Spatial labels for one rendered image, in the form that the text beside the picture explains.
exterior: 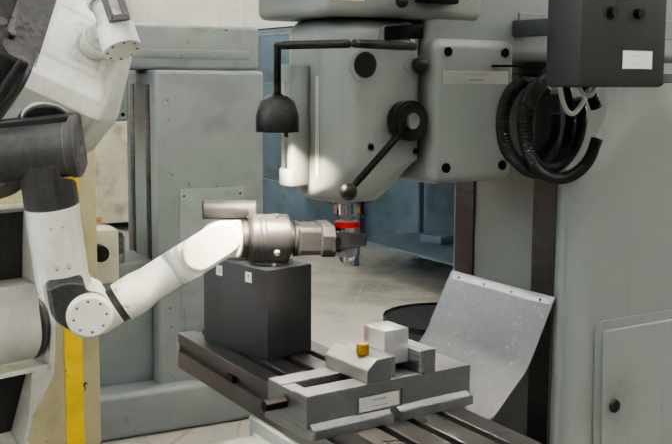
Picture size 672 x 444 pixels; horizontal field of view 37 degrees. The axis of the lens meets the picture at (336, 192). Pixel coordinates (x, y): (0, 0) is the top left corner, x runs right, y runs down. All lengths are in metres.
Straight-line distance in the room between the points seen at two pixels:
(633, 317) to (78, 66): 1.15
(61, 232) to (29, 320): 0.45
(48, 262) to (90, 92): 0.30
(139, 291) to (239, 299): 0.39
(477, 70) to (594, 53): 0.25
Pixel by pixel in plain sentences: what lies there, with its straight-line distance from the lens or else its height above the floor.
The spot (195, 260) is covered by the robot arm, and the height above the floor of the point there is 1.21.
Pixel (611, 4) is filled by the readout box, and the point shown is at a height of 1.65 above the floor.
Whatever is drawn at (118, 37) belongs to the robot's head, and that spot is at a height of 1.59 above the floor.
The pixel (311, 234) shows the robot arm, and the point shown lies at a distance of 1.78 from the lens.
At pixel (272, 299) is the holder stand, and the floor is 1.08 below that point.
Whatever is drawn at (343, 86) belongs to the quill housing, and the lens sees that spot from 1.71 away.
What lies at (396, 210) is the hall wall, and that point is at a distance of 9.08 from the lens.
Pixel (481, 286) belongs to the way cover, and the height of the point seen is 1.10.
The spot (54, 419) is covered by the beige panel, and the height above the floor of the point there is 0.39.
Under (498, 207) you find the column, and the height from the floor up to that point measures 1.27.
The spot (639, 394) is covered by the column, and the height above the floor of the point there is 0.91.
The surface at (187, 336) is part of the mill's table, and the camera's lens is 2.27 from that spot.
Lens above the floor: 1.53
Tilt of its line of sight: 6 degrees down
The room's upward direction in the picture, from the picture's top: straight up
